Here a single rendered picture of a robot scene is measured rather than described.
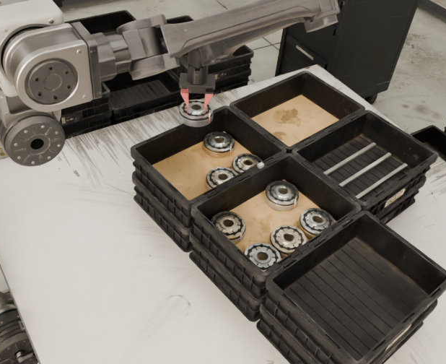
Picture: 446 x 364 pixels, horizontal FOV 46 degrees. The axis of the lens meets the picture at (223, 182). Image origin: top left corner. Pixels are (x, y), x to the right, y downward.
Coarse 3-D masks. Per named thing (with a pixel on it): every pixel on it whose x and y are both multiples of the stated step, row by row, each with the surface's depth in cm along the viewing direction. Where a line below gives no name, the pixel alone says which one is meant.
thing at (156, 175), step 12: (228, 108) 176; (168, 132) 165; (144, 144) 160; (276, 144) 165; (132, 156) 158; (276, 156) 161; (144, 168) 155; (252, 168) 156; (156, 180) 152; (228, 180) 151; (168, 192) 149; (180, 204) 146
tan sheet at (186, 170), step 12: (240, 144) 179; (180, 156) 172; (192, 156) 172; (204, 156) 173; (228, 156) 174; (156, 168) 167; (168, 168) 167; (180, 168) 168; (192, 168) 168; (204, 168) 169; (168, 180) 163; (180, 180) 164; (192, 180) 164; (204, 180) 165; (180, 192) 160; (192, 192) 160; (204, 192) 161
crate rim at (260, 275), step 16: (272, 160) 159; (320, 176) 156; (224, 192) 148; (336, 192) 152; (192, 208) 142; (208, 224) 138; (336, 224) 142; (224, 240) 135; (240, 256) 132; (288, 256) 133; (256, 272) 129; (272, 272) 129
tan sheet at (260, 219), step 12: (264, 192) 163; (300, 192) 164; (240, 204) 158; (252, 204) 159; (264, 204) 159; (300, 204) 161; (312, 204) 161; (252, 216) 155; (264, 216) 156; (276, 216) 156; (288, 216) 157; (252, 228) 152; (264, 228) 152; (252, 240) 149; (264, 240) 149
